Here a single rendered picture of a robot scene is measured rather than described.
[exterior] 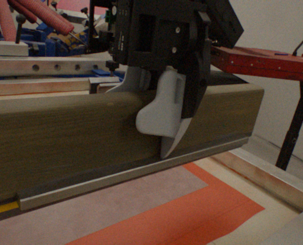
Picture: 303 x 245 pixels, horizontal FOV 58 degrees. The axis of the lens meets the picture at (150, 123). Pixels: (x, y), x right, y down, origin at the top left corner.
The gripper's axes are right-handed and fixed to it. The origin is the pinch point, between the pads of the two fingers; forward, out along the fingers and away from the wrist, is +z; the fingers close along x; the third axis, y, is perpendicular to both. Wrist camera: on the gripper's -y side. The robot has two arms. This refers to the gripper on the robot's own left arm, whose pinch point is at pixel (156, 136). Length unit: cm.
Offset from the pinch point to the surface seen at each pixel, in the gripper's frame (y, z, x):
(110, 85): -19.2, 7.1, -42.2
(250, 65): -95, 3, -49
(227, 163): -25.6, 13.0, -5.7
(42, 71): -9, 9, -67
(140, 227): -0.6, 14.0, -1.0
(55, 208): 7.7, 14.1, -9.6
